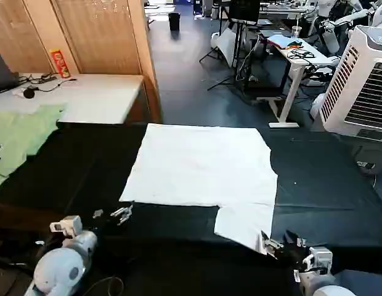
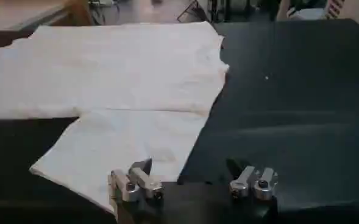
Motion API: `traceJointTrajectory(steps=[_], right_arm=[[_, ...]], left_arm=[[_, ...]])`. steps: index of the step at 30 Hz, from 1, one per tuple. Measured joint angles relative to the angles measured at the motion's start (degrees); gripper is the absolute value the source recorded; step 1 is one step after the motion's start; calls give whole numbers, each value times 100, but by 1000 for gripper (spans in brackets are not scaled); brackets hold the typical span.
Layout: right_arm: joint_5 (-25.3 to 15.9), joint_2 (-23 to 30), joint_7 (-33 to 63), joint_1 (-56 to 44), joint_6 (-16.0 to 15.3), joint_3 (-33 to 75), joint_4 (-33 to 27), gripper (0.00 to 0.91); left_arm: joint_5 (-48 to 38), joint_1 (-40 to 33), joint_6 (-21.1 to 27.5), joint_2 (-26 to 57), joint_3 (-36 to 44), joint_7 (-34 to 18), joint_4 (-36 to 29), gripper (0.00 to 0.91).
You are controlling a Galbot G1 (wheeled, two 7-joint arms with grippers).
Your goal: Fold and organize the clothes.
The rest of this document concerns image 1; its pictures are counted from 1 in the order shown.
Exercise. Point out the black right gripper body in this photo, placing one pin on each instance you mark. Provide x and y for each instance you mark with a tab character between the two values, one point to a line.
291	256

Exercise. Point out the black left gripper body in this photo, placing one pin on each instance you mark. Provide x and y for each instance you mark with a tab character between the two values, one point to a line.
103	226

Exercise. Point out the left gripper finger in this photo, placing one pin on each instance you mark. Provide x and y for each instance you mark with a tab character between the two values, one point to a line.
123	214
98	214

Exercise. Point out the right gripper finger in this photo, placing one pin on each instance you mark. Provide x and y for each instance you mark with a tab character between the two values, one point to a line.
297	240
272	246

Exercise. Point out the white printed t-shirt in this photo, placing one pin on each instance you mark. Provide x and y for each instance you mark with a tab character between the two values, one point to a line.
203	166

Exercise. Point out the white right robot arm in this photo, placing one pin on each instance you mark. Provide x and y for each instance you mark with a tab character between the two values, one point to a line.
322	257

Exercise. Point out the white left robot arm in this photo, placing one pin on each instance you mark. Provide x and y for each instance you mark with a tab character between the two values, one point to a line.
58	271

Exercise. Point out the black table cloth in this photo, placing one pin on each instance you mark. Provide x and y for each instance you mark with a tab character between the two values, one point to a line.
317	191

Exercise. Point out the power strip on floor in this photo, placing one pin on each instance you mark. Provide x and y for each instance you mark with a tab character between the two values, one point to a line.
366	164

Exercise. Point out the light green cloth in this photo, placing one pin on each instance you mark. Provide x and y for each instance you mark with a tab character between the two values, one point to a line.
18	132

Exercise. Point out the white side table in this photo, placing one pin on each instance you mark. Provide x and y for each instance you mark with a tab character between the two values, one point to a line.
98	98

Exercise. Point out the red snack can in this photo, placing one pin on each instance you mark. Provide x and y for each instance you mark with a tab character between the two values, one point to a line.
61	63

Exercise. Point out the dark grey laptop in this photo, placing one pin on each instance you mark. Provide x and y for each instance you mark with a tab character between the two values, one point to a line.
3	74

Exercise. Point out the white air cooler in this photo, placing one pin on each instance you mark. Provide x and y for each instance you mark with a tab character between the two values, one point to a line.
363	77

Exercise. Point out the white robot behind desk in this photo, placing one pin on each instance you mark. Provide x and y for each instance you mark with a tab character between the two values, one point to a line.
329	62

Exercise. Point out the white standing desk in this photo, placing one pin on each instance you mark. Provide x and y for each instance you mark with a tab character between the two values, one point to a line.
321	58

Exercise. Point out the black waste bin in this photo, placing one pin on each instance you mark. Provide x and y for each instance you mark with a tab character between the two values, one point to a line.
174	21

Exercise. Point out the white reflector board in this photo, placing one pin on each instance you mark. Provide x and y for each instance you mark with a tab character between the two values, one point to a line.
228	43

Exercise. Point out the blue folded cloth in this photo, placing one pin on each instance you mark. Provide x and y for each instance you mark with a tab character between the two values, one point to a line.
280	40

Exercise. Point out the black tripod stand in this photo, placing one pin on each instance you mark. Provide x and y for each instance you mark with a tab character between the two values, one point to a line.
238	46

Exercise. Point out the clear plastic cup with straw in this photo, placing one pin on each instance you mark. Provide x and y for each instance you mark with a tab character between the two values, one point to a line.
296	32

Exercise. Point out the black equipment case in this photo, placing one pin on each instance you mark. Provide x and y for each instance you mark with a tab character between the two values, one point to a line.
198	7

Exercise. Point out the long white work table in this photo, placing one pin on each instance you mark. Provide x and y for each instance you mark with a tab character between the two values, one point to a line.
283	10

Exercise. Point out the white humanoid robot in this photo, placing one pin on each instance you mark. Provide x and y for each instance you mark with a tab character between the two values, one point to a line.
380	15
326	6

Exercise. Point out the black monitor screen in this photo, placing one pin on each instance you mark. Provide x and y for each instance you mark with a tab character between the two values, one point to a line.
245	9

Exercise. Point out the wooden partition wall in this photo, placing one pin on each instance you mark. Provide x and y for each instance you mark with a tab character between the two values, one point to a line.
101	37

